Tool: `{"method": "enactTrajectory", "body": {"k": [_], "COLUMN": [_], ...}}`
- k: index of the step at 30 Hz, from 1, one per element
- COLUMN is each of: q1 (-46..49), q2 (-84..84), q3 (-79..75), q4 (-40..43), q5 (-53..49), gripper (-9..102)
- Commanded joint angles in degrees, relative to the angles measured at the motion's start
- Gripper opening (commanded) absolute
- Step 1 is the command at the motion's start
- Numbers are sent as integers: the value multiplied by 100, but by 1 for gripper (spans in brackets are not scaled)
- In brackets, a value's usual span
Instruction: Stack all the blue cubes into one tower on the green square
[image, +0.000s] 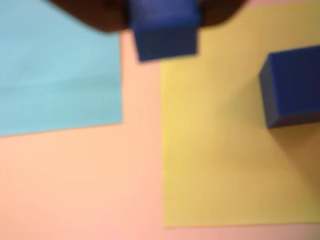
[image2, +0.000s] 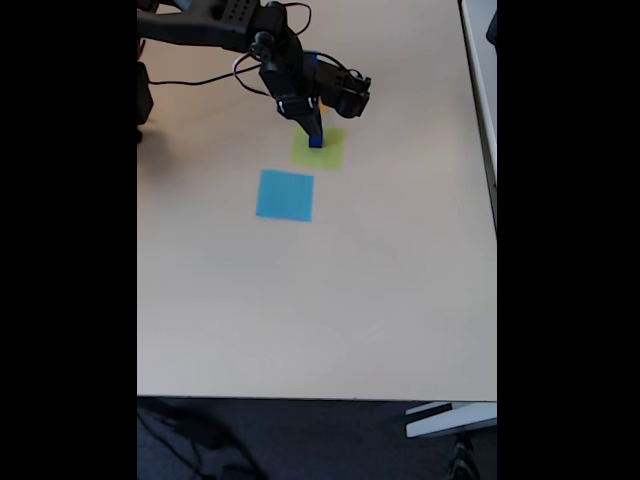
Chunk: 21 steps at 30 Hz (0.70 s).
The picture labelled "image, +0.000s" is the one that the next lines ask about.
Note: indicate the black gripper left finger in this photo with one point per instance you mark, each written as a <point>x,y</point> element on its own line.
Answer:
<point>100,15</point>

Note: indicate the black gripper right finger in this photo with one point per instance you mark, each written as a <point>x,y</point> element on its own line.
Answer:
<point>217,12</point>

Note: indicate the tiny blue cube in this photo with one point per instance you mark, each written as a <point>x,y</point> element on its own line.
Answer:
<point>165,32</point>

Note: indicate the small blue cube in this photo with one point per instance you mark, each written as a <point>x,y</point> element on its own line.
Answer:
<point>292,87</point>

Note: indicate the light blue paper square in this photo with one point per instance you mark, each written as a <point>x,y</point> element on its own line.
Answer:
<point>55,80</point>

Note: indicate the green paper square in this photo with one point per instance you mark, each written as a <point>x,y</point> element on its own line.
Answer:
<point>212,150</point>

